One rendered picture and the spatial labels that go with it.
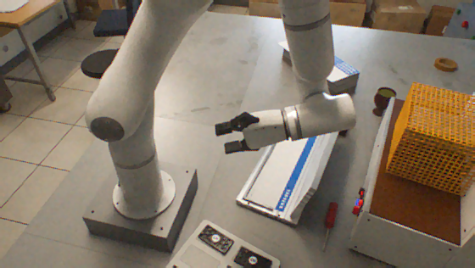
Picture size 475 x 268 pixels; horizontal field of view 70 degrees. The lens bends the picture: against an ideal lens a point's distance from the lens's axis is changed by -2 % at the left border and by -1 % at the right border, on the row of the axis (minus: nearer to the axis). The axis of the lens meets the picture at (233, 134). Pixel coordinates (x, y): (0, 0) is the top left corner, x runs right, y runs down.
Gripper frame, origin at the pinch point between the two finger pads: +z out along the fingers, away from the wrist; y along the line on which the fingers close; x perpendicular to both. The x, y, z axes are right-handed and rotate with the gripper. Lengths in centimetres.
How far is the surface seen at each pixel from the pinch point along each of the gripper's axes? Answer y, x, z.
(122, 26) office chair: -108, -206, 96
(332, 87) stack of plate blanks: -56, -49, -42
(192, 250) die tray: -27.2, 18.1, 18.6
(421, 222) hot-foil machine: -22, 23, -43
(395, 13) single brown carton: -208, -241, -168
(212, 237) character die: -28.3, 15.2, 12.4
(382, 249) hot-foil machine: -33, 26, -34
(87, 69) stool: -72, -121, 96
